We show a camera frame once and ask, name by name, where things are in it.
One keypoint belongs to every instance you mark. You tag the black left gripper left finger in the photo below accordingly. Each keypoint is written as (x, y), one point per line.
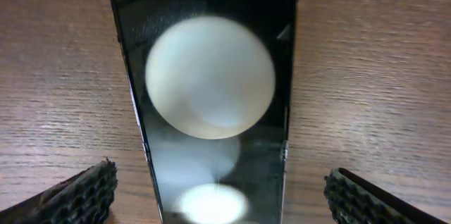
(84, 198)

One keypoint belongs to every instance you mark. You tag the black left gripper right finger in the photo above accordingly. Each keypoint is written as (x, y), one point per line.
(354, 200)

